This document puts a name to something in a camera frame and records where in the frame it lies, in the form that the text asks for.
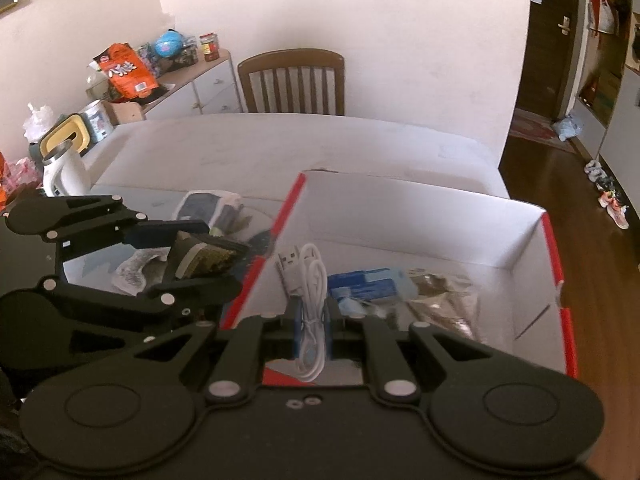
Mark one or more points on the yellow grey container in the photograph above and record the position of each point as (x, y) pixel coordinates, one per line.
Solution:
(73, 128)

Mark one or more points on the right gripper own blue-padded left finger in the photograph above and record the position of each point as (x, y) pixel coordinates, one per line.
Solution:
(256, 340)

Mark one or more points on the white blue tin can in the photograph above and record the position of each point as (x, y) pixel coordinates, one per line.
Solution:
(97, 121)

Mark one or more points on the blue globe ball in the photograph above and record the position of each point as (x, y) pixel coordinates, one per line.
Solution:
(169, 44)

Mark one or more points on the dark blue speckled mat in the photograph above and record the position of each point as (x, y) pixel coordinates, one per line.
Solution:
(260, 245)

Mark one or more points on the silver foil snack bag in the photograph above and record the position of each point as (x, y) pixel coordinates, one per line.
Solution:
(449, 301)

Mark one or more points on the orange snack bag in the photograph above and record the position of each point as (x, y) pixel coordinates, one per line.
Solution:
(126, 72)

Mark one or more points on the white printed sachet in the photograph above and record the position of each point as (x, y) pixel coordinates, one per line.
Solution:
(143, 269)

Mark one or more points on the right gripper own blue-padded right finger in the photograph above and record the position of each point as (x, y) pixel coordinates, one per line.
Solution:
(362, 352)

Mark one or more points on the white blue tissue pack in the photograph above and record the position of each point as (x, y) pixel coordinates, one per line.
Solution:
(218, 209)

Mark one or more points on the white wall cabinet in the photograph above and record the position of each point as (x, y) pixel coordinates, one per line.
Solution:
(614, 135)

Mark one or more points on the white mug with handle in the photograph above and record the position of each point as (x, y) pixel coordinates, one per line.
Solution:
(64, 173)

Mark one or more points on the dark seaweed snack packet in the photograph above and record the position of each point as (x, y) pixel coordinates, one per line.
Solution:
(198, 255)

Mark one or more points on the wooden chair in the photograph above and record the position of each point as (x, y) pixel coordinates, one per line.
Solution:
(294, 81)

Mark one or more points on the red white cardboard box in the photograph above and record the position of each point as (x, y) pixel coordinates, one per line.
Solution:
(504, 247)

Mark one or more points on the white drawer cabinet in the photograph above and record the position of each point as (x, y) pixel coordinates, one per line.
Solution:
(203, 88)

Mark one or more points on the brown door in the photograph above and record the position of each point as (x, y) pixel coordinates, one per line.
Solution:
(546, 64)

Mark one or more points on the pink white shoes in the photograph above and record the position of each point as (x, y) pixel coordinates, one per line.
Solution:
(609, 198)

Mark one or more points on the red lidded jar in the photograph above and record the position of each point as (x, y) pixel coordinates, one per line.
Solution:
(210, 46)

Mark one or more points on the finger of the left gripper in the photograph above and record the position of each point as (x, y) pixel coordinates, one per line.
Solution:
(205, 296)
(160, 233)

